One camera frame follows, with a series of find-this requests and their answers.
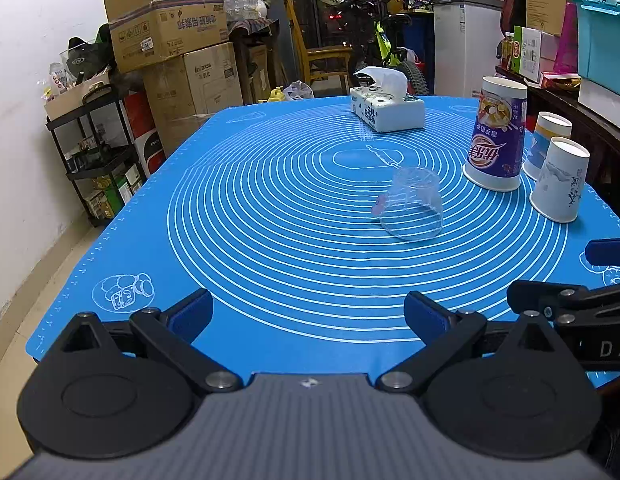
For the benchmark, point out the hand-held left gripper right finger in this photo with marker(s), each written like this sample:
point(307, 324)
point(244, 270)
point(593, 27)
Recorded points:
point(426, 314)

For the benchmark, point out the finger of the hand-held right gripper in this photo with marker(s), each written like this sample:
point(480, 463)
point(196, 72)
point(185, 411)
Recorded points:
point(607, 253)
point(545, 296)

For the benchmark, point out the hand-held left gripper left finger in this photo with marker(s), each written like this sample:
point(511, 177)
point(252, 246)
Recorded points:
point(192, 314)

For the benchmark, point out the clear plastic cup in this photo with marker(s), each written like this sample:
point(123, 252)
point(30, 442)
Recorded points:
point(412, 205)

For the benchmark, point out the white paper cup ink drawing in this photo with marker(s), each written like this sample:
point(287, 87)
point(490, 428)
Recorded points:
point(560, 185)

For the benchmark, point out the white paper cup blue print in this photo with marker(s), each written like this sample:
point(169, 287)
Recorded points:
point(545, 145)

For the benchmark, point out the tall purple paper cup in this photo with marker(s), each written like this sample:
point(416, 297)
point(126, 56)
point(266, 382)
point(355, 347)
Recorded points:
point(496, 140)

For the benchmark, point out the dark wooden side table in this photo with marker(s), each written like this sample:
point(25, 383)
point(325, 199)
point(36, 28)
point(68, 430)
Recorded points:
point(597, 135)

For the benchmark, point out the blue silicone baking mat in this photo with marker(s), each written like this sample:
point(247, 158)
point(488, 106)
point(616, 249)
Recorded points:
point(290, 245)

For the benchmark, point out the white plastic box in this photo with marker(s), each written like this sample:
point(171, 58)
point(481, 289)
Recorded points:
point(605, 102)

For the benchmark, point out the black metal trolley rack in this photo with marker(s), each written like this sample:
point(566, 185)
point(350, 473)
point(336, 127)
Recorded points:
point(97, 160)

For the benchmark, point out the red black carton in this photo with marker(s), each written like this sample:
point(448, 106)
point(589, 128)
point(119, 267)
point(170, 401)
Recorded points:
point(144, 135)

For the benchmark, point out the white blue tissue box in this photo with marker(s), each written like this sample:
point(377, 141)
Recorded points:
point(387, 110)

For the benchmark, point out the pink paper bag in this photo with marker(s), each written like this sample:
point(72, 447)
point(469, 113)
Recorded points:
point(568, 45)

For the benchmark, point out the green white carton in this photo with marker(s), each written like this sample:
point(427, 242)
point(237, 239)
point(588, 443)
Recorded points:
point(530, 55)

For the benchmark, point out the teal plastic storage bin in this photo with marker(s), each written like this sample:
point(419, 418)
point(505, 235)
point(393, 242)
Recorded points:
point(602, 40)

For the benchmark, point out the large brown cardboard box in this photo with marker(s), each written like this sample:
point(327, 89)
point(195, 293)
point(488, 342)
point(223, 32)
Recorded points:
point(199, 90)

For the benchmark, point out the yellow lid bottle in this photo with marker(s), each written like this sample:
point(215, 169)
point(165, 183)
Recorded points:
point(507, 51)

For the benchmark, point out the shallow cardboard tray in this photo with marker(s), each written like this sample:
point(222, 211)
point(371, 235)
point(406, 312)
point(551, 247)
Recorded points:
point(74, 97)

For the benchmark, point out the white chest freezer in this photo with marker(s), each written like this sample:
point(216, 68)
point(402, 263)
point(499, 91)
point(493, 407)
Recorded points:
point(465, 45)

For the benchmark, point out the green black bicycle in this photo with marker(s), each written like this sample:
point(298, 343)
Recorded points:
point(385, 40)

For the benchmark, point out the wooden chair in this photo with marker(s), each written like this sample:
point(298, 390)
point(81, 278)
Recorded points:
point(320, 55)

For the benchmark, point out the black cap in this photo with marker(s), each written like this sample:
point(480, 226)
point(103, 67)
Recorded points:
point(87, 52)

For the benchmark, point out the open brown cardboard box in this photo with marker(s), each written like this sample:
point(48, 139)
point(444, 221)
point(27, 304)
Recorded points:
point(164, 30)

